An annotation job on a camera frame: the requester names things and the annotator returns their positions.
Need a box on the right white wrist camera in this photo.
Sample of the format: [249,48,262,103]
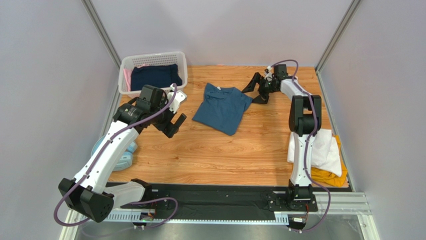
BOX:
[264,65,273,83]

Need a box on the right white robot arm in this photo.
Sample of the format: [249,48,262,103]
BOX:
[242,64,322,211]

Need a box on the navy folded t shirt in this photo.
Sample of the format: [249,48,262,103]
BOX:
[130,64,183,92]

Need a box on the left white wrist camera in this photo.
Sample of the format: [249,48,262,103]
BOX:
[167,84,187,114]

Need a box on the light blue plastic object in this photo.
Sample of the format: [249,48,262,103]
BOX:
[90,136,138,172]

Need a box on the aluminium corner post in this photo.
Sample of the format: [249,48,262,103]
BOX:
[315,0,363,74]
[81,0,121,69]

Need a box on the left aluminium corner post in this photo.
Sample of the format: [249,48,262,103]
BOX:
[81,0,121,69]

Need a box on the white plastic laundry basket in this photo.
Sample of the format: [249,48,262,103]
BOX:
[118,51,188,98]

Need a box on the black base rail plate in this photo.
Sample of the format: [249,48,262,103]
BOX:
[111,181,319,221]

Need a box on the white folded t shirt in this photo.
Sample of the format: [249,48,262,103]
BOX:
[286,128,343,178]

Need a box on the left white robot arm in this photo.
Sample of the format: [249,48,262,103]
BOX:
[54,84,187,227]

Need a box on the yellow folded t shirt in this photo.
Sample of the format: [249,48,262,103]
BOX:
[311,135,349,188]

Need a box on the right aluminium corner post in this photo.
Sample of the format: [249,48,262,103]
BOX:
[315,0,363,74]

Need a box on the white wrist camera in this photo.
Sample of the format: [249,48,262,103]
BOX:
[264,65,273,83]
[167,84,187,114]

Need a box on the teal blue t shirt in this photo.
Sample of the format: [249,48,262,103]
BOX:
[192,83,253,136]

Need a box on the pink t shirt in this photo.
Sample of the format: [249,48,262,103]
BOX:
[123,68,133,92]

